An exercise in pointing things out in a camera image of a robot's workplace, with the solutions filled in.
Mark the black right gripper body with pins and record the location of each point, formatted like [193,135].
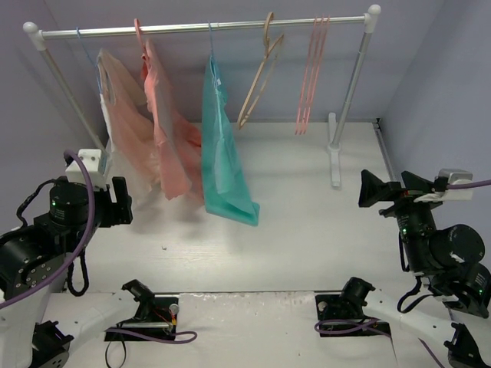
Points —
[399,202]

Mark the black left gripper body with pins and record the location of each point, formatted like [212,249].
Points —
[116,207]

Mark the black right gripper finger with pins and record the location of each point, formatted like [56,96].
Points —
[374,190]
[415,186]

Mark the teal t shirt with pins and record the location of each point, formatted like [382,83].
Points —
[226,192]

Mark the blue plastic hanger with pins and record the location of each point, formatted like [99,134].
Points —
[211,45]

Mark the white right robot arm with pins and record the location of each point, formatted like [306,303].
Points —
[447,262]

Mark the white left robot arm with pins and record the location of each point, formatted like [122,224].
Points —
[34,255]

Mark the salmon pink t shirt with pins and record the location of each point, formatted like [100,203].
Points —
[178,142]

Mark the pale peach t shirt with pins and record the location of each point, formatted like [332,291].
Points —
[132,149]

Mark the pink hanger holding shirt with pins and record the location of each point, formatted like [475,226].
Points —
[136,23]

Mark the beige plastic hanger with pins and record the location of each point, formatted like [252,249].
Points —
[272,48]

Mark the blue hanger holding shirt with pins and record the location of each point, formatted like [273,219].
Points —
[91,60]

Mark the white metal clothes rack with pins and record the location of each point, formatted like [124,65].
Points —
[369,20]

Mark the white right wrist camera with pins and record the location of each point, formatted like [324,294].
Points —
[441,190]

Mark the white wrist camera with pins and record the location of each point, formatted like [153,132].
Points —
[97,164]
[441,190]

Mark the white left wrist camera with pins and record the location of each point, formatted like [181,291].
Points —
[97,164]

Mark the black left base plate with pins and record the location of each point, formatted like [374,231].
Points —
[158,321]

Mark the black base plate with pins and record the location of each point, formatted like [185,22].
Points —
[158,321]
[338,318]

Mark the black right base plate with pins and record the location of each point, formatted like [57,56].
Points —
[338,318]

